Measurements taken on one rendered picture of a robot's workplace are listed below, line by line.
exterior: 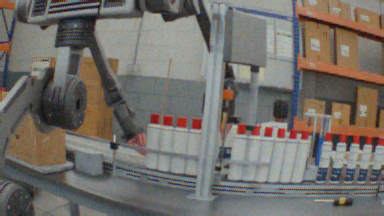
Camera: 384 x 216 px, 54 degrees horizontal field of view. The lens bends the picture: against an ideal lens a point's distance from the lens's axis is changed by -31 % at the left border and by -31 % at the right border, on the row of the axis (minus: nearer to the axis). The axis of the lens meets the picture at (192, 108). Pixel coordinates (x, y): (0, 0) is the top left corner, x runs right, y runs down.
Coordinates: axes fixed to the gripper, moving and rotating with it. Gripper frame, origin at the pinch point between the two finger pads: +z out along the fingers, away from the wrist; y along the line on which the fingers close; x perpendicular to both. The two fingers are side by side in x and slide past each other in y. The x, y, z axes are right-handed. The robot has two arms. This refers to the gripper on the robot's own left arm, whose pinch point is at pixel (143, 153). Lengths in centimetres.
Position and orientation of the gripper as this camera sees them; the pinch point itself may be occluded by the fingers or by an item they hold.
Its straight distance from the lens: 196.0
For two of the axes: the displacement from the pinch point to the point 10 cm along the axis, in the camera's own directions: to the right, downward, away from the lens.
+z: 5.2, 8.5, -1.3
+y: 3.1, -0.5, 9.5
